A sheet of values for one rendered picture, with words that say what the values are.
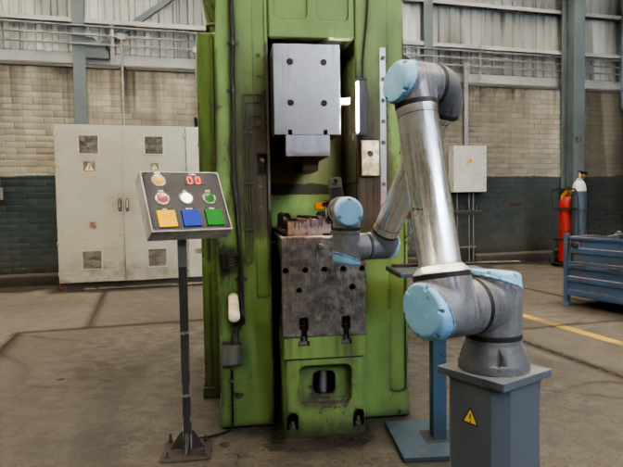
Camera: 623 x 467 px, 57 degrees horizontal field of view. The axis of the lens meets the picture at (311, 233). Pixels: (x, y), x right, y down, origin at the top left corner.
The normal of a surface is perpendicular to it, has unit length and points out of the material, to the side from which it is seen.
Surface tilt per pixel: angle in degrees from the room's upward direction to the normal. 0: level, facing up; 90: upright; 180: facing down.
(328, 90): 90
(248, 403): 90
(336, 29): 90
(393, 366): 90
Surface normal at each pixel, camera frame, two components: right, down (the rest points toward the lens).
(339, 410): 0.14, 0.04
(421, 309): -0.84, 0.13
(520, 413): 0.59, 0.04
